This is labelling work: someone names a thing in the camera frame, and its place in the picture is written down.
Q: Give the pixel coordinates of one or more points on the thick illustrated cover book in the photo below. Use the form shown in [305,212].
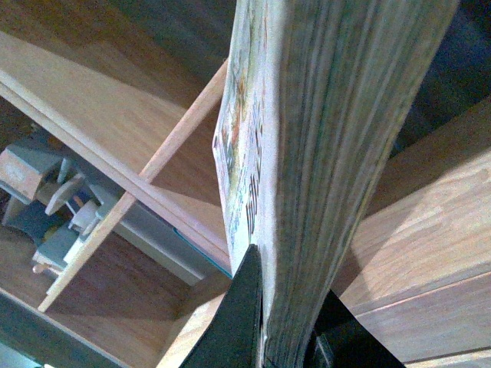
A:
[316,93]

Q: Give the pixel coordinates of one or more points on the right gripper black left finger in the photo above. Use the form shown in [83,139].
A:
[231,339]

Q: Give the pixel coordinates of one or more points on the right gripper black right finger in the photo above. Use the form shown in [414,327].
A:
[339,340]

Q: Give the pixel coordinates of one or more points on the wooden bookshelf unit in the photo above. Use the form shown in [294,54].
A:
[417,272]

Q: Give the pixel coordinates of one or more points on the grey wooden toy pile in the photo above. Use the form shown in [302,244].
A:
[57,199]

